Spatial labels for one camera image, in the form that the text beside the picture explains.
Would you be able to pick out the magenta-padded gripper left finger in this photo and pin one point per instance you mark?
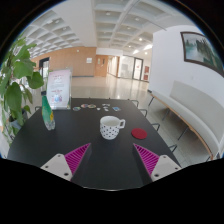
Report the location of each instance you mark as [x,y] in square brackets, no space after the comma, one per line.
[66,166]

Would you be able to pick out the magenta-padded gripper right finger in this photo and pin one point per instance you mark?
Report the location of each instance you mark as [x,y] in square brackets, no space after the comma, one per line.
[156,166]

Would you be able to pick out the green plastic water bottle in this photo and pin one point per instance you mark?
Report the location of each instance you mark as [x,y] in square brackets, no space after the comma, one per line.
[47,114]

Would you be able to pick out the red round coaster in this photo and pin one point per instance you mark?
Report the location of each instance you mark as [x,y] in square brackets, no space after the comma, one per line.
[139,133]

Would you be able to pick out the white polka dot mug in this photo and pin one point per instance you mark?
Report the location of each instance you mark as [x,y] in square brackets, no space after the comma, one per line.
[110,127]

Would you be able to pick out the round badge on table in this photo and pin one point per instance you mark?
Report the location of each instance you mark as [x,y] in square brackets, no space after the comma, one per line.
[84,105]

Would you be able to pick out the small white table item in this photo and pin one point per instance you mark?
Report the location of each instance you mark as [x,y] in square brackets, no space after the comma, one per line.
[106,108]

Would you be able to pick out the white long bench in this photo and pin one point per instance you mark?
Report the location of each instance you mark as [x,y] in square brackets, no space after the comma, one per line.
[202,114]

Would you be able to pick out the blue square card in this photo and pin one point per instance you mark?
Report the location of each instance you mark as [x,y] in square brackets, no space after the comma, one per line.
[116,108]

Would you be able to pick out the pink white sign stand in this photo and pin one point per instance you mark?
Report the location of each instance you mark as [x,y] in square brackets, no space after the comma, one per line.
[59,89]

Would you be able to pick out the green leafy potted plant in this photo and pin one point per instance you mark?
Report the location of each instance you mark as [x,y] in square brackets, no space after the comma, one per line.
[17,77]

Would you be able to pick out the framed landscape painting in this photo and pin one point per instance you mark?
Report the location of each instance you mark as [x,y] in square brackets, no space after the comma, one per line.
[197,49]

